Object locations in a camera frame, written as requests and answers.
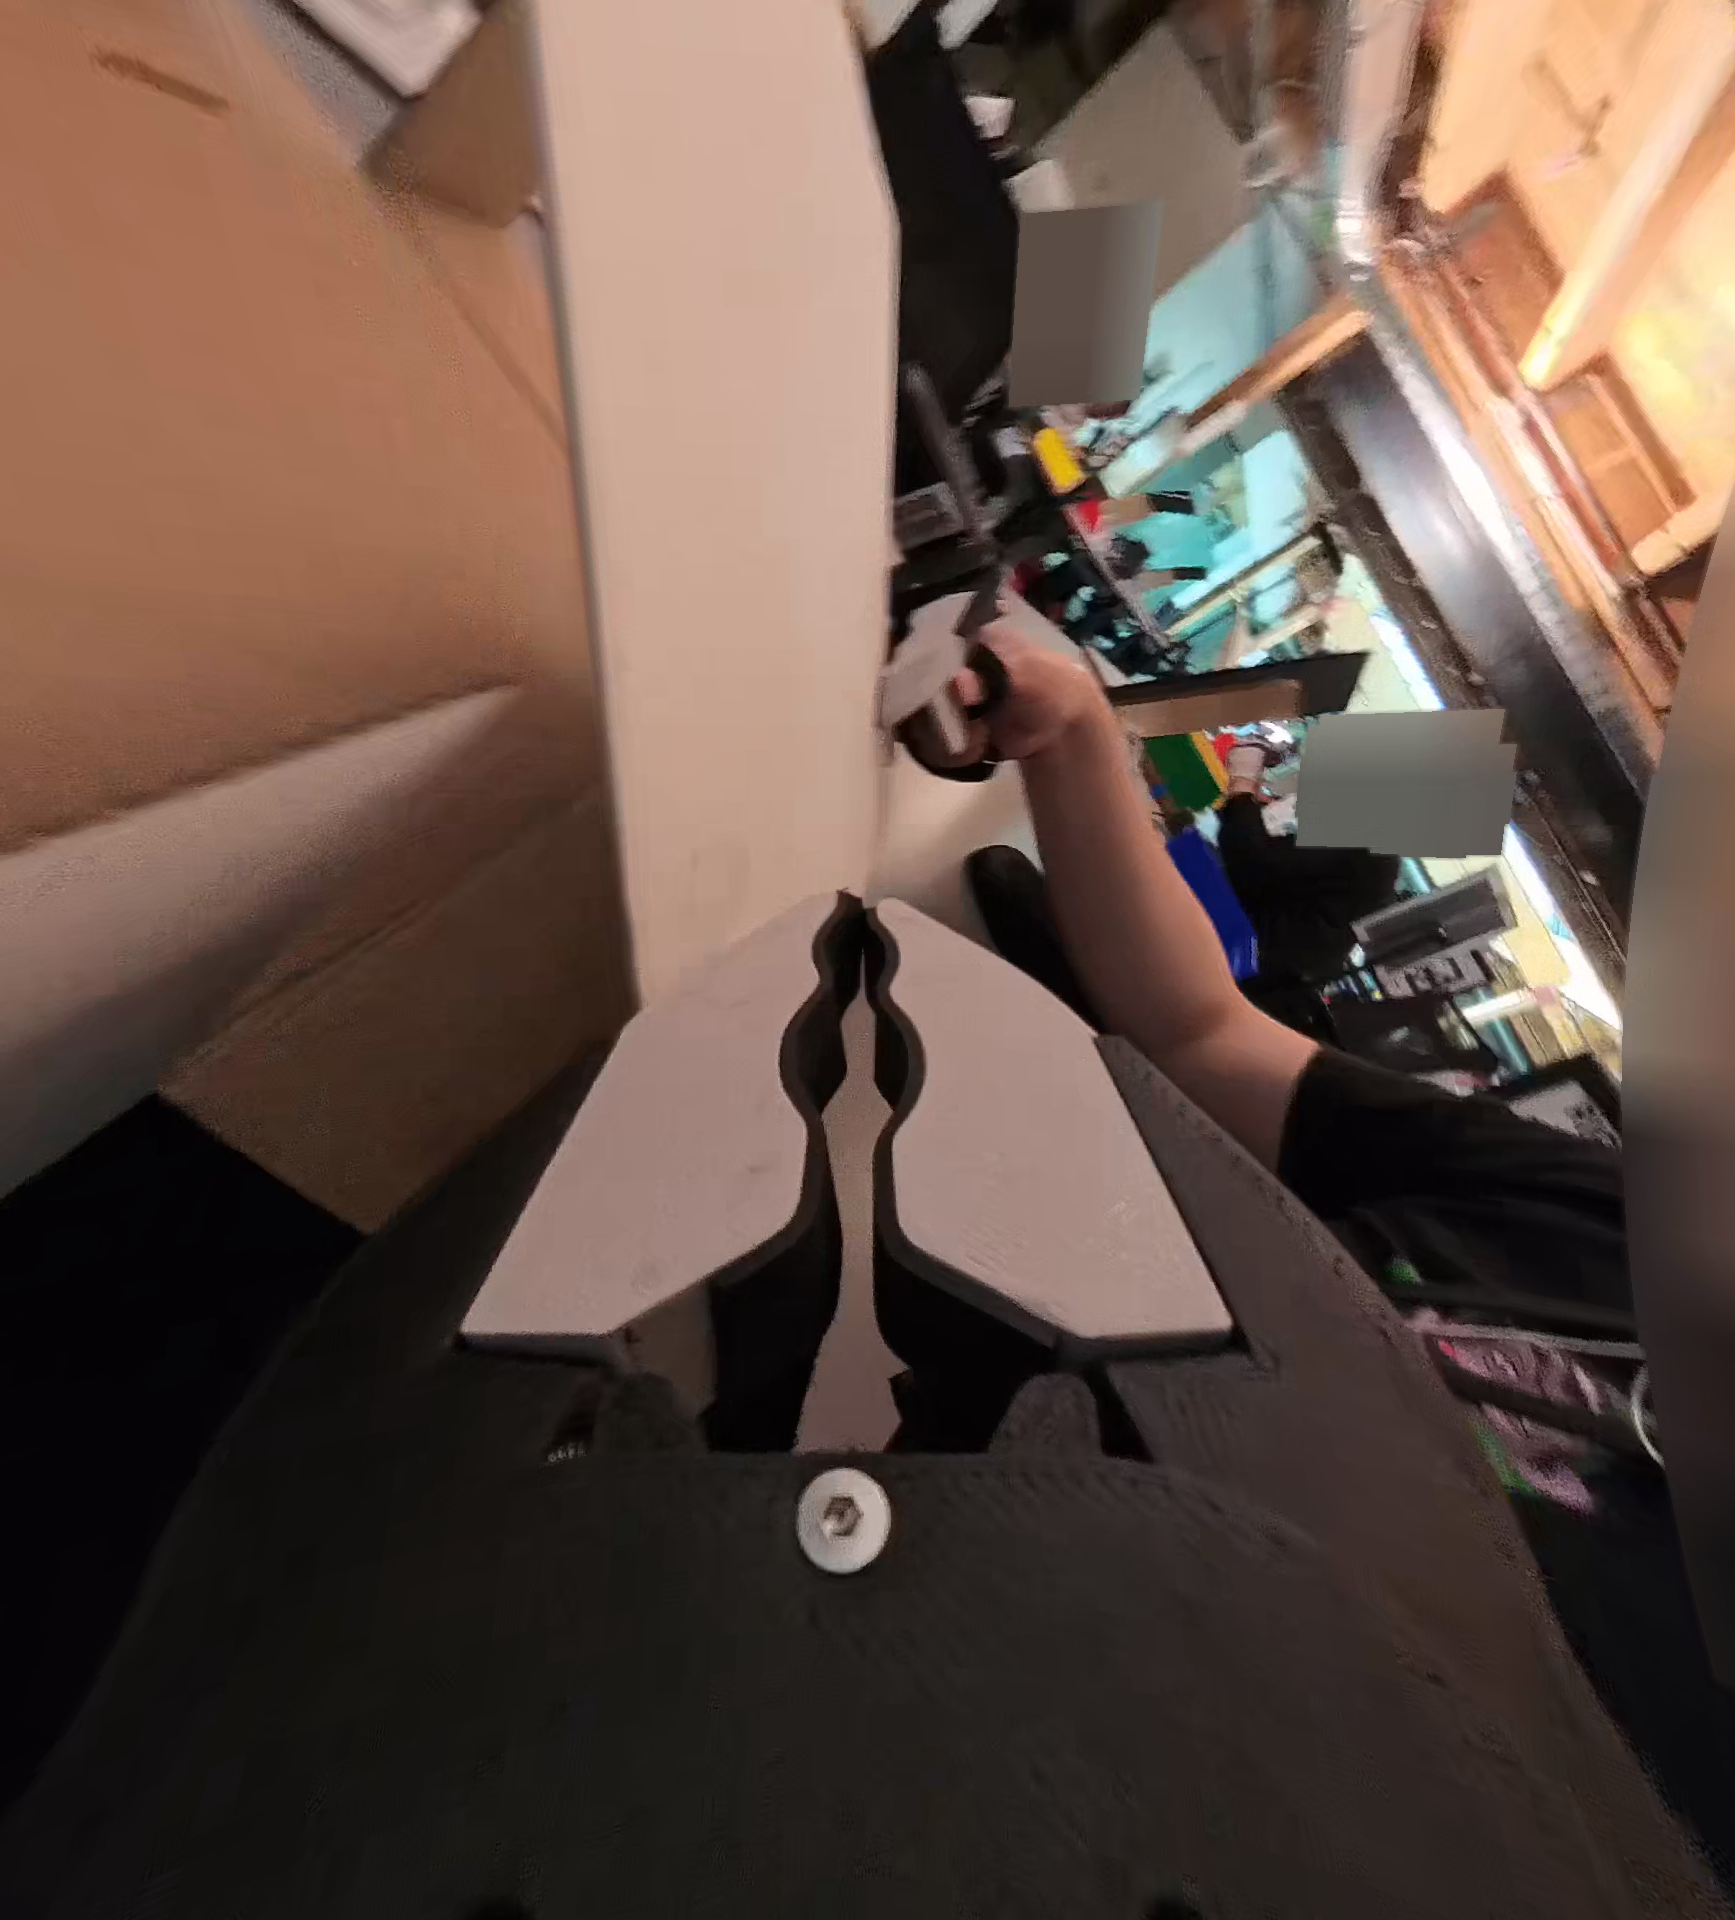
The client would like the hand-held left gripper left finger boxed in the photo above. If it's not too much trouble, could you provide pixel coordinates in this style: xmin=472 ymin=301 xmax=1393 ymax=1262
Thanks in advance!
xmin=460 ymin=895 xmax=868 ymax=1409

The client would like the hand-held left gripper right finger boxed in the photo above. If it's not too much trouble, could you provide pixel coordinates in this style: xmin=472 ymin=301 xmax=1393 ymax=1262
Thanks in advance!
xmin=862 ymin=898 xmax=1236 ymax=1371

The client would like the white and brown cardboard box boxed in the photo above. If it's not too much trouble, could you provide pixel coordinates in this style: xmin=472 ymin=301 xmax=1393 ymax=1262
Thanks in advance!
xmin=0 ymin=0 xmax=905 ymax=1459

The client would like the person's right forearm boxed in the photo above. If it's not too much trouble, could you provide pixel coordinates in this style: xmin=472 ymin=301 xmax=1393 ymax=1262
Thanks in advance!
xmin=1022 ymin=706 xmax=1324 ymax=1174

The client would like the person's right hand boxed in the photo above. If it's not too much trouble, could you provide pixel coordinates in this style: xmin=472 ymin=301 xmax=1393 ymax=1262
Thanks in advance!
xmin=952 ymin=624 xmax=1111 ymax=765

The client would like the black rounded object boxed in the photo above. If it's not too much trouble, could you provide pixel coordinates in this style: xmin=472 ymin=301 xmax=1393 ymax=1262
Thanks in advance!
xmin=961 ymin=846 xmax=1067 ymax=986

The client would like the blue bin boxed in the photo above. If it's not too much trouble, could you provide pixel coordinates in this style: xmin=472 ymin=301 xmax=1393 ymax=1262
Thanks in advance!
xmin=1166 ymin=820 xmax=1261 ymax=986

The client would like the black electronic device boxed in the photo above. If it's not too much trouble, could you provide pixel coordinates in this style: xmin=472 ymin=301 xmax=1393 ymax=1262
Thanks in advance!
xmin=1352 ymin=869 xmax=1518 ymax=964

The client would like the dark metal beam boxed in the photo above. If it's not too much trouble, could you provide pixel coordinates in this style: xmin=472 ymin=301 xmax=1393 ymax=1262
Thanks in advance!
xmin=1301 ymin=229 xmax=1668 ymax=964

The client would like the wooden structure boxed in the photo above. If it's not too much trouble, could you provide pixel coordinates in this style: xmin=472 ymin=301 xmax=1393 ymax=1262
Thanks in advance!
xmin=1385 ymin=0 xmax=1735 ymax=721

